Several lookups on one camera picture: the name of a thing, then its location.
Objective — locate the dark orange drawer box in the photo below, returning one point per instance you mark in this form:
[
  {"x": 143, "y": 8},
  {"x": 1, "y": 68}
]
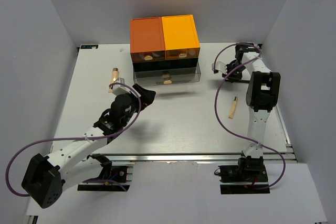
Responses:
[{"x": 146, "y": 34}]

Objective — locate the beige concealer tube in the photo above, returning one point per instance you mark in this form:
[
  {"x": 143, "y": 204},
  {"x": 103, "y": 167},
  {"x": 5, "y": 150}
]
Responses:
[
  {"x": 233, "y": 108},
  {"x": 114, "y": 78}
]

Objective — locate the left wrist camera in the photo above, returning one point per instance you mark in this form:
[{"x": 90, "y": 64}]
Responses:
[{"x": 118, "y": 87}]

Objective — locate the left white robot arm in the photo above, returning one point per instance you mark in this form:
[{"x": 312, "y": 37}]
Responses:
[{"x": 48, "y": 176}]

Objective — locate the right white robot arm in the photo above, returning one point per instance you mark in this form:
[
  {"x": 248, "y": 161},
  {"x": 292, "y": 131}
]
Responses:
[{"x": 261, "y": 98}]

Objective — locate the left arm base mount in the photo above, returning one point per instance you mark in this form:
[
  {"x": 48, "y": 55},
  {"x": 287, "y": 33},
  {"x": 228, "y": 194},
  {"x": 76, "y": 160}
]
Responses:
[{"x": 112, "y": 177}]

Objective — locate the clear yellow box drawer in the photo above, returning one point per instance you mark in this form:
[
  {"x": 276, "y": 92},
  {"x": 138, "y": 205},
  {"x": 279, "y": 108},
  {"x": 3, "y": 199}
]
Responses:
[{"x": 182, "y": 53}]

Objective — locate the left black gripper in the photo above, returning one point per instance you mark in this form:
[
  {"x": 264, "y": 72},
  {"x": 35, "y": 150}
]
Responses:
[{"x": 147, "y": 96}]

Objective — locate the yellow drawer box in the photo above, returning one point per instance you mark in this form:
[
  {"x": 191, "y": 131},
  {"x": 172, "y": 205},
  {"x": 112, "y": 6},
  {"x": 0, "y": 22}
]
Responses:
[{"x": 180, "y": 32}]

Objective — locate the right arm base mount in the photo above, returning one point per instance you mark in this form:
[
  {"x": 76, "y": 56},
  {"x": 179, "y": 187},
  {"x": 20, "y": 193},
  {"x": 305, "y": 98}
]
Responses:
[{"x": 236, "y": 182}]

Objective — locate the clear cabinet drawer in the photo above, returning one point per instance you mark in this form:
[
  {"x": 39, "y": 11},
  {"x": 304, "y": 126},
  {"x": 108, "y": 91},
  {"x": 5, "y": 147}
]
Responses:
[{"x": 167, "y": 77}]

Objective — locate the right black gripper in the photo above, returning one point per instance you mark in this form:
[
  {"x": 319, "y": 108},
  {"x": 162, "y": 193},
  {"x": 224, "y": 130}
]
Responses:
[{"x": 239, "y": 76}]

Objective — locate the black fan brush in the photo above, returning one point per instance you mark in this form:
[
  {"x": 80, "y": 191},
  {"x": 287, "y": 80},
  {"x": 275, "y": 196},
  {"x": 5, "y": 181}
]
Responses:
[{"x": 233, "y": 80}]

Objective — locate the dark teal drawer cabinet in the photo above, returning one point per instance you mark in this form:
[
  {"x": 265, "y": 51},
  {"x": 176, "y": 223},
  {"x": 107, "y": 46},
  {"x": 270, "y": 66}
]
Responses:
[{"x": 165, "y": 64}]

